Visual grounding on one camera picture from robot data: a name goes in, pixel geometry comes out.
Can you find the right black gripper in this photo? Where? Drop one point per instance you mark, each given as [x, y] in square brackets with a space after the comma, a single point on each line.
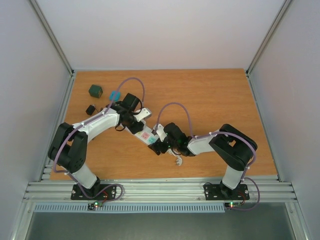
[158, 148]

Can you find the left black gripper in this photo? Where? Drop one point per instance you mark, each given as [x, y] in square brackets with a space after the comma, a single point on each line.
[136, 129]

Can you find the white power strip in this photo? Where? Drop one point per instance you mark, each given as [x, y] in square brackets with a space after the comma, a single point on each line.
[142, 132]

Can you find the light blue adapter plug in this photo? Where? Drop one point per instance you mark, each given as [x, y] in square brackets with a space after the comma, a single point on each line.
[115, 95]

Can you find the black adapter with thin cable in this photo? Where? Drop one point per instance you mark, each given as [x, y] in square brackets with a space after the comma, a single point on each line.
[92, 109]

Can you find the dark green cube plug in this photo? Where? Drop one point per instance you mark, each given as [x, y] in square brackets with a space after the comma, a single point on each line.
[95, 91]

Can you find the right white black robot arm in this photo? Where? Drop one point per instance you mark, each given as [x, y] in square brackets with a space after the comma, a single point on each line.
[234, 148]

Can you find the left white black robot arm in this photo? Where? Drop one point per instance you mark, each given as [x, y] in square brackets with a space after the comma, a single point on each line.
[68, 148]

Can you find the left controller board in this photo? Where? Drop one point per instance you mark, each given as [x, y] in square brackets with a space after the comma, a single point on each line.
[95, 205]

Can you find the controller board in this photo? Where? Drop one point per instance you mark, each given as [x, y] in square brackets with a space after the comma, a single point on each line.
[232, 205]
[95, 205]

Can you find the right controller board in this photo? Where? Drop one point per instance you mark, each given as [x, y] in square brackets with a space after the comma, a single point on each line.
[232, 205]

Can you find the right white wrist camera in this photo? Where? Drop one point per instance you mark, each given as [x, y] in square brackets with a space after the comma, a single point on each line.
[158, 130]

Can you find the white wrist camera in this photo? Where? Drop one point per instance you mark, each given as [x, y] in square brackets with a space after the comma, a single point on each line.
[144, 114]
[158, 130]

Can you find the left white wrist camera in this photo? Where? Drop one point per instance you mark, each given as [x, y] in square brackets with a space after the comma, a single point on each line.
[144, 114]

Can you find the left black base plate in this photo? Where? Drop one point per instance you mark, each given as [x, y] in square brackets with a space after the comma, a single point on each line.
[100, 191]

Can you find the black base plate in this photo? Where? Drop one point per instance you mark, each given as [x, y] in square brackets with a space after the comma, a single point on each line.
[212, 191]
[100, 191]

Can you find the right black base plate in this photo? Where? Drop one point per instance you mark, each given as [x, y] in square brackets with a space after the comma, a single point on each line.
[212, 191]

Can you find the aluminium mounting rail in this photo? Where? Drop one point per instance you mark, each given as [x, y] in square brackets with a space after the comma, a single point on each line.
[267, 189]

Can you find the grey slotted cable duct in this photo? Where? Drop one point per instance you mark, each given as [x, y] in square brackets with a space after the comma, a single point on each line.
[129, 208]

